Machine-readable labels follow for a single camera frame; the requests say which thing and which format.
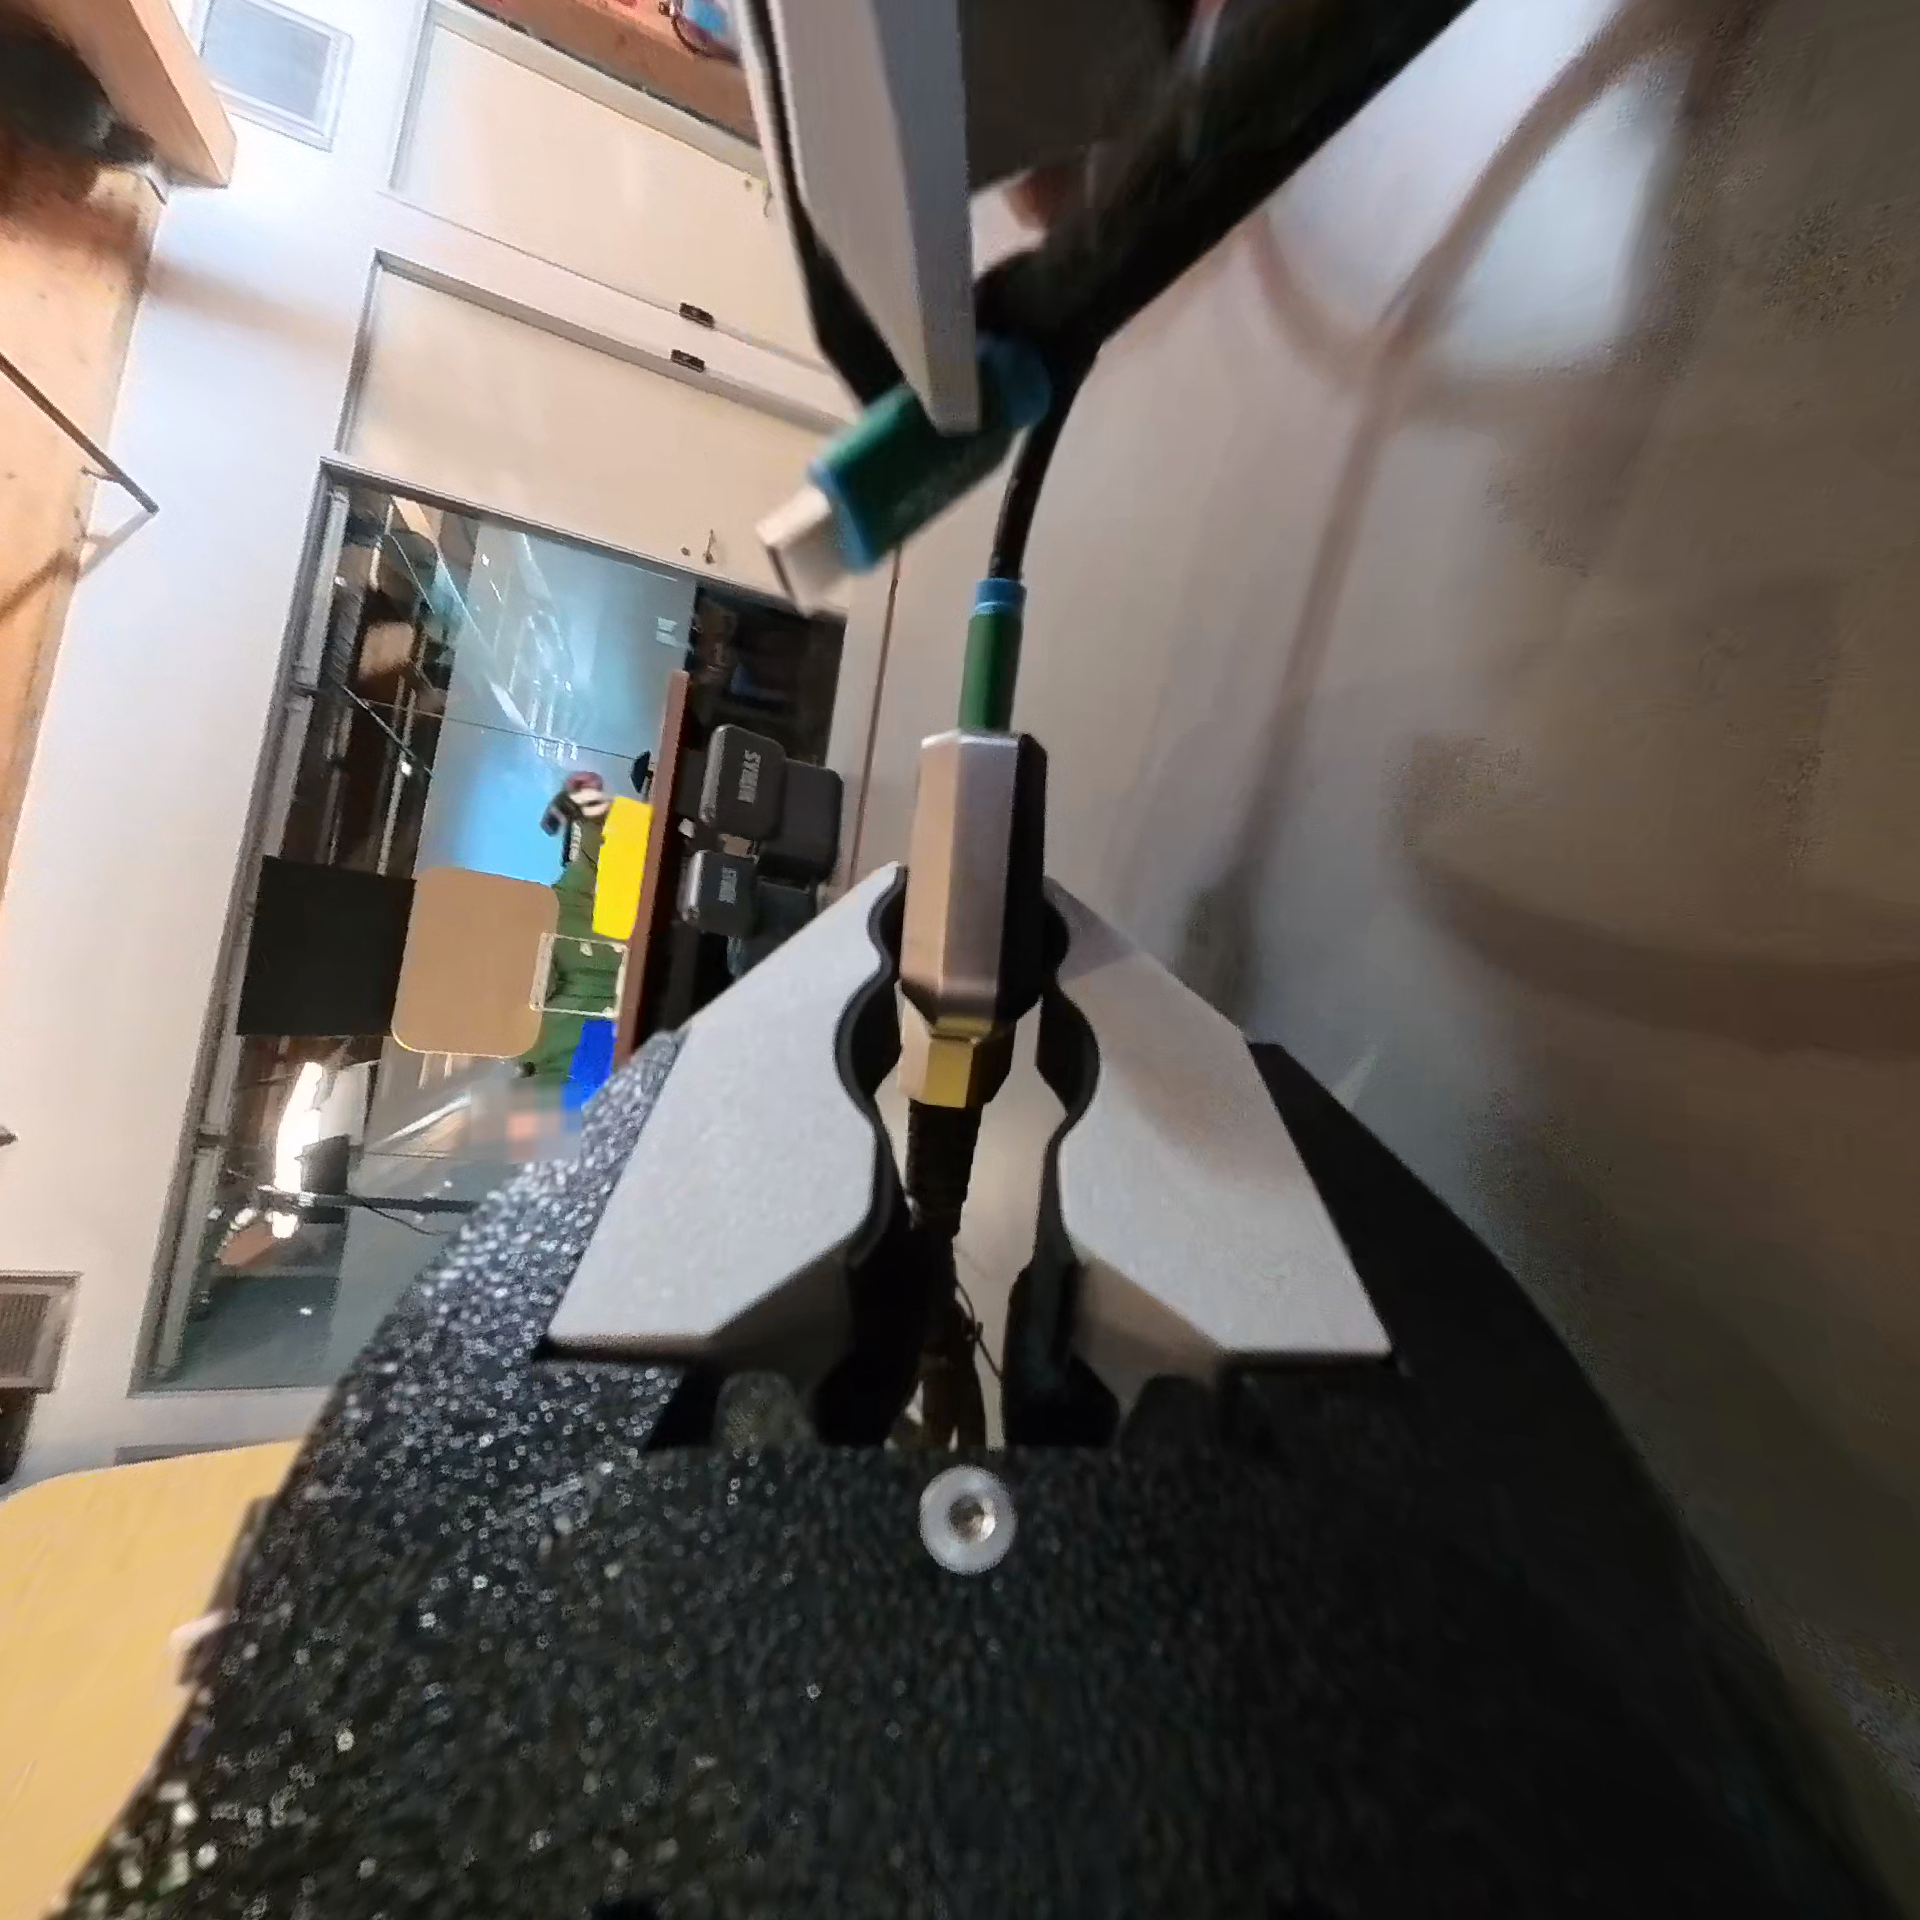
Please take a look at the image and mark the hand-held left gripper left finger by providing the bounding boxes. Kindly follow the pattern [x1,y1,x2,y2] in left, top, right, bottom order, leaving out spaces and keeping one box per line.
[545,864,939,1444]

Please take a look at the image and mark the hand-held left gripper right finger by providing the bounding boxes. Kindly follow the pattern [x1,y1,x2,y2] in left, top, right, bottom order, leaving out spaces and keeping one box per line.
[1001,883,1397,1444]

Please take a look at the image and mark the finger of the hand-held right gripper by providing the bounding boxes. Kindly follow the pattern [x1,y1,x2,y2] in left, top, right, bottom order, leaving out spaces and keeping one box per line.
[744,0,988,436]

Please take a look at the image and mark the black braided green-plug hdmi cable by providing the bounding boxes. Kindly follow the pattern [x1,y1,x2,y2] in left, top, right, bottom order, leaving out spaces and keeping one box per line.
[753,0,1487,737]

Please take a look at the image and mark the silver adapter hub with cable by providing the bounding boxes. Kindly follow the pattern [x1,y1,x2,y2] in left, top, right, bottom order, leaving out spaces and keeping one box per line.
[884,727,1055,1450]

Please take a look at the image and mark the white door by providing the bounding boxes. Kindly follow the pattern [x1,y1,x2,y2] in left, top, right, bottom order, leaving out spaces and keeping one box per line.
[385,0,817,377]
[334,251,887,602]

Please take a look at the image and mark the small yellow plastic bin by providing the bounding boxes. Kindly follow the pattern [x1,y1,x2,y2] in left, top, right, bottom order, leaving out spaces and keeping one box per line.
[592,798,657,940]

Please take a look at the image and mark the small tan board on stand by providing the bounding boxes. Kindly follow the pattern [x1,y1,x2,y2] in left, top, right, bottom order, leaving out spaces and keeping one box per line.
[393,866,564,1059]

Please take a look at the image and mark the glass partition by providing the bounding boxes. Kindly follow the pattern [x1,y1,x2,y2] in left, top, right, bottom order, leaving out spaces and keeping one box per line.
[135,457,848,1391]

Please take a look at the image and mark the grey desk with brown edge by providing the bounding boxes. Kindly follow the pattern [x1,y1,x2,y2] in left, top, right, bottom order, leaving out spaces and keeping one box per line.
[615,668,694,1052]

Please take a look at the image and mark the black screen panel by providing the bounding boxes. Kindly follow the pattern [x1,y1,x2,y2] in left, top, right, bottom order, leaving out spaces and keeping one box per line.
[238,856,419,1038]

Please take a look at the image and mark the large wooden board on stand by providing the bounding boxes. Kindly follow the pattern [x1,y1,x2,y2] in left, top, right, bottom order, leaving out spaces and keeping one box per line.
[0,1440,309,1920]

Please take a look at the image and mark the wooden post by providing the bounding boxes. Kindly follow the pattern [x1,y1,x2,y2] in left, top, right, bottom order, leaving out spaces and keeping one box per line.
[449,0,767,144]

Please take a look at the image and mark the wall vent grille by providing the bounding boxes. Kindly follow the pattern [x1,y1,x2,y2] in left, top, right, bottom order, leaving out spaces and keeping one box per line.
[0,1272,79,1391]
[192,0,355,150]

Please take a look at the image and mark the black hanging metal frame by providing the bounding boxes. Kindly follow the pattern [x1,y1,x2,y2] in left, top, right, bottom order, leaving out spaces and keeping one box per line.
[0,353,161,519]

